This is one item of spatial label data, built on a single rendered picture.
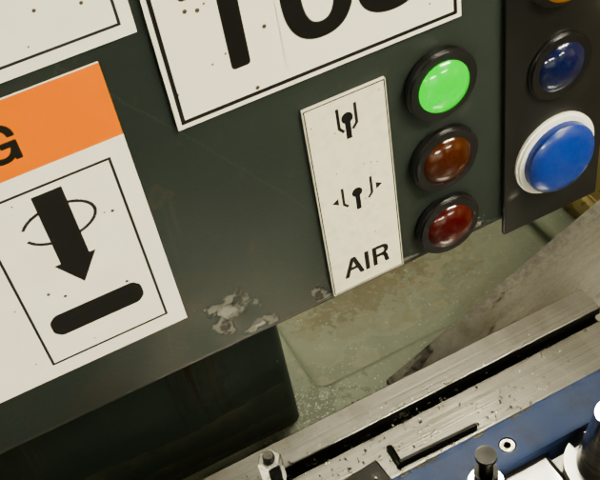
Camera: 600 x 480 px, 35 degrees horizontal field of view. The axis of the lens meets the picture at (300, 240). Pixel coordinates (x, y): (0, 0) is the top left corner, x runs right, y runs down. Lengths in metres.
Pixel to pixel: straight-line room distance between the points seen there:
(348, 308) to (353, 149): 1.44
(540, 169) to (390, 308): 1.39
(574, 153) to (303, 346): 1.36
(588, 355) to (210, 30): 1.04
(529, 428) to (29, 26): 0.62
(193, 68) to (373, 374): 1.35
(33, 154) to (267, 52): 0.07
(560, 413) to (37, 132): 0.61
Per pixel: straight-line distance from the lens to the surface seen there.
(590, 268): 1.54
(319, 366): 1.67
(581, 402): 0.82
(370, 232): 0.34
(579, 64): 0.35
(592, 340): 1.28
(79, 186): 0.28
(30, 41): 0.25
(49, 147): 0.27
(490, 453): 0.67
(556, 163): 0.36
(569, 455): 0.79
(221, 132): 0.29
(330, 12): 0.28
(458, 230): 0.36
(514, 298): 1.55
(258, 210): 0.31
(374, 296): 1.76
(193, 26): 0.27
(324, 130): 0.30
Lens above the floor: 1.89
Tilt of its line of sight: 44 degrees down
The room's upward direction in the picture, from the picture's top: 12 degrees counter-clockwise
